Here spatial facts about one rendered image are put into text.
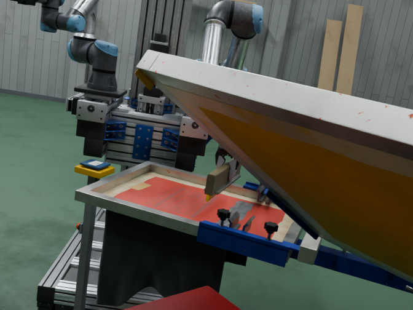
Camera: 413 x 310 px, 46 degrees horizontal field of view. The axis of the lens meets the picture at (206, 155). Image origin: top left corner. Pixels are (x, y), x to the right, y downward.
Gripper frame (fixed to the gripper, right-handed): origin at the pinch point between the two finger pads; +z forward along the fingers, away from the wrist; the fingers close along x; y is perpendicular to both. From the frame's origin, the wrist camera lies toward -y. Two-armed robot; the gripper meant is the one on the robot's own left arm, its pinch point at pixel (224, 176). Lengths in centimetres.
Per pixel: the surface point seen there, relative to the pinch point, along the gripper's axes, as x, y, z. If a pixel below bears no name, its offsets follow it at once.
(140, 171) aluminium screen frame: 42.2, 14.7, 11.8
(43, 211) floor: 185, 144, 110
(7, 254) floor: 155, 69, 110
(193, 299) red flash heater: -23, -92, -2
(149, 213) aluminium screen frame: 16.0, -29.5, 10.3
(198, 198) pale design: 10.7, 6.1, 13.6
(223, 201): 1.6, 11.2, 13.6
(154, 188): 29.8, 4.1, 13.6
